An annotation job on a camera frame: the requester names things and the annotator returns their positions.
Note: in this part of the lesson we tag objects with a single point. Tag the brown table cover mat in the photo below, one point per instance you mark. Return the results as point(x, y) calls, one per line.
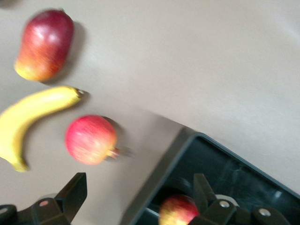
point(187, 70)

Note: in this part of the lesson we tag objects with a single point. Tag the red yellow apple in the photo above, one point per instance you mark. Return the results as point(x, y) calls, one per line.
point(175, 211)

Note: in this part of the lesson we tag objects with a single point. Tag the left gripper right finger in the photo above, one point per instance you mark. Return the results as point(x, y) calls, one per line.
point(218, 213)

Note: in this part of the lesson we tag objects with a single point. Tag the black plastic box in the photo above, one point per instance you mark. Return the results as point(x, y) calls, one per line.
point(234, 175)

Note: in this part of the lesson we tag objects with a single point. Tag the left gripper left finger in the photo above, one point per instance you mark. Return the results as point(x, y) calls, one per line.
point(68, 201)

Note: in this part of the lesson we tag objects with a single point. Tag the yellow banana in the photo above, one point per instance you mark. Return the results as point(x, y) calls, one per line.
point(14, 122)

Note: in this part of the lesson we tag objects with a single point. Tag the red yellow mango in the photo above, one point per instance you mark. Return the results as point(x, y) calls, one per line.
point(44, 44)

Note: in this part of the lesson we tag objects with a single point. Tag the red apple left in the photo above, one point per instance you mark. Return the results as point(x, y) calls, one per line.
point(90, 139)

